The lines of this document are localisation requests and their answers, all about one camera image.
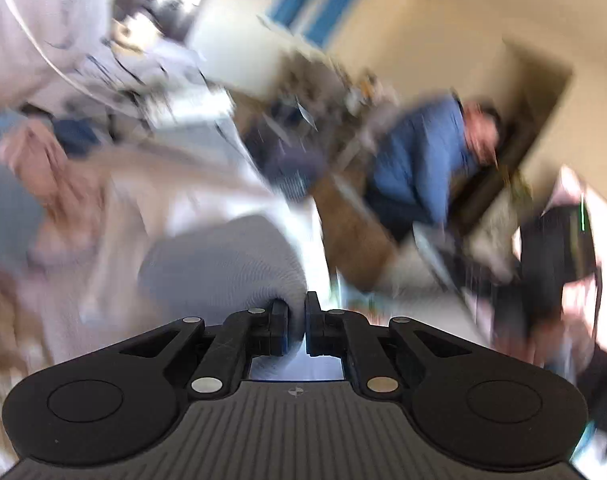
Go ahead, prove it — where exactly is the dark electric heater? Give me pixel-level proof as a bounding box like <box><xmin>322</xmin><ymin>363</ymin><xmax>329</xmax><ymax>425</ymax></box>
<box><xmin>260</xmin><ymin>142</ymin><xmax>333</xmax><ymax>204</ymax></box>

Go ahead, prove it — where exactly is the beige pink cloth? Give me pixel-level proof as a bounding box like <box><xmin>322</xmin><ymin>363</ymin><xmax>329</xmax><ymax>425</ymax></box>
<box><xmin>0</xmin><ymin>119</ymin><xmax>111</xmax><ymax>273</ymax></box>

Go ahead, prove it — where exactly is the white garment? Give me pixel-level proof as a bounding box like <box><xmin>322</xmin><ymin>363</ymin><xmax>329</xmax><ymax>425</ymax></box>
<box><xmin>137</xmin><ymin>214</ymin><xmax>309</xmax><ymax>378</ymax></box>

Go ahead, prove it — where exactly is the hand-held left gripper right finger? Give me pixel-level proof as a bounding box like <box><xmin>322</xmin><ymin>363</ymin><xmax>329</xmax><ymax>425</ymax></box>
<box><xmin>305</xmin><ymin>291</ymin><xmax>474</xmax><ymax>401</ymax></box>

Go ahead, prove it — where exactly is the white ribbed sofa cover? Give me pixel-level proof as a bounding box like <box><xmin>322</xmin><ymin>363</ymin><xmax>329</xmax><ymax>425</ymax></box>
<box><xmin>103</xmin><ymin>125</ymin><xmax>329</xmax><ymax>286</ymax></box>

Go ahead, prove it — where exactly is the white cable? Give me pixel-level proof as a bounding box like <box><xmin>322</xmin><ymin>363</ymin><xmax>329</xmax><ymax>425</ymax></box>
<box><xmin>0</xmin><ymin>0</ymin><xmax>139</xmax><ymax>113</ymax></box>

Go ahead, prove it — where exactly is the grey blue cloth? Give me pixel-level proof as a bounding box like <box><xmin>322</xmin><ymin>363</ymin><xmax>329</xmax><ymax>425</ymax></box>
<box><xmin>0</xmin><ymin>164</ymin><xmax>46</xmax><ymax>273</ymax></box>

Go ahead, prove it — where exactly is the blue window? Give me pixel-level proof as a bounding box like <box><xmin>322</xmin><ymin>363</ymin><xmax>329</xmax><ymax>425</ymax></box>
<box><xmin>266</xmin><ymin>0</ymin><xmax>377</xmax><ymax>52</ymax></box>

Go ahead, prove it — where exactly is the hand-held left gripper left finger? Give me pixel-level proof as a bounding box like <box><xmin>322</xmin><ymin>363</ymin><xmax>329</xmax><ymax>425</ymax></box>
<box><xmin>118</xmin><ymin>298</ymin><xmax>289</xmax><ymax>401</ymax></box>

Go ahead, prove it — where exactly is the white line-printed cloth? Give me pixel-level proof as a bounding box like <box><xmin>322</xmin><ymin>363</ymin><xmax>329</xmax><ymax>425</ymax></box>
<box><xmin>0</xmin><ymin>0</ymin><xmax>116</xmax><ymax>113</ymax></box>

